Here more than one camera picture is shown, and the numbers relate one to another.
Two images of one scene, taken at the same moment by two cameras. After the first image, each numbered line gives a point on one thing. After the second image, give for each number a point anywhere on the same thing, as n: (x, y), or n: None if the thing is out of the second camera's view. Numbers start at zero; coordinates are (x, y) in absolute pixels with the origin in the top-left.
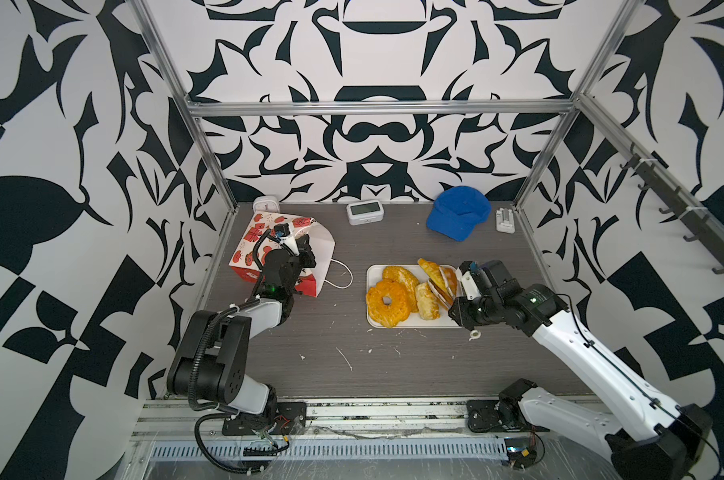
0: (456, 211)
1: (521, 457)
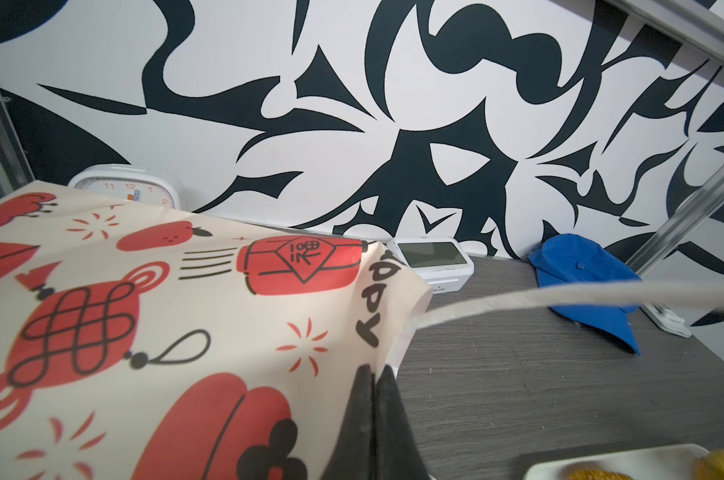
0: (568, 260)
1: None
